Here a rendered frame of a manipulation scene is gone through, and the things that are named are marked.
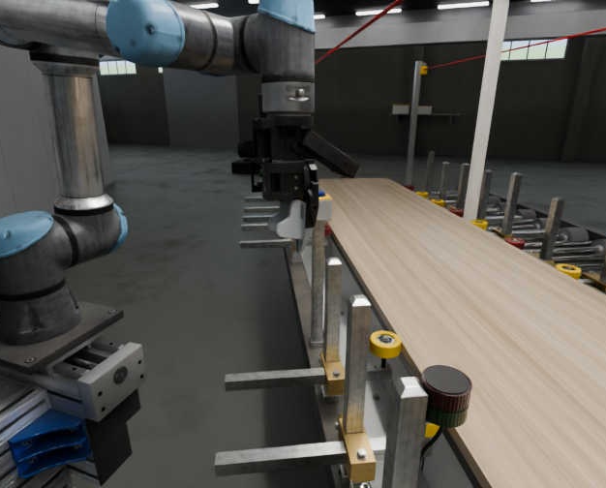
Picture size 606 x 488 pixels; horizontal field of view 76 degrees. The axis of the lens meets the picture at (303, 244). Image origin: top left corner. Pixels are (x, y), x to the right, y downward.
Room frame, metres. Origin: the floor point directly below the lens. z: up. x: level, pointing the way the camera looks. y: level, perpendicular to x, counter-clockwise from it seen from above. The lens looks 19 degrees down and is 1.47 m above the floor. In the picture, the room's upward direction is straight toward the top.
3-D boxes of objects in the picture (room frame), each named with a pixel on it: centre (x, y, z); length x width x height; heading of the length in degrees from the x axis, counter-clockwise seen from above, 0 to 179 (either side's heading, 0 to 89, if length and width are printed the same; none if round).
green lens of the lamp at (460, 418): (0.41, -0.18, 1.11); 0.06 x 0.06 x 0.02
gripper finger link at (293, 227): (0.58, 0.02, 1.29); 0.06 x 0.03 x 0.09; 116
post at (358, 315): (0.65, -0.10, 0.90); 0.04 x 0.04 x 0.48; 6
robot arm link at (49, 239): (0.73, 0.55, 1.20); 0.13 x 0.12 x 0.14; 153
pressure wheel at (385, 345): (0.87, -0.21, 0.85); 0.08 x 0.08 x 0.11
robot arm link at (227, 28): (0.63, 0.12, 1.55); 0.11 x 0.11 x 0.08; 63
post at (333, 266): (0.90, -0.08, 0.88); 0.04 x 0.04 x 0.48; 6
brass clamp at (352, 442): (0.63, -0.11, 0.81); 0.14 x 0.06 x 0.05; 6
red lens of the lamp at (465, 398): (0.41, -0.18, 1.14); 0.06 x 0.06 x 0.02
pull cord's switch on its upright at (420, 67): (3.32, -0.92, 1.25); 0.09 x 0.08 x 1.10; 6
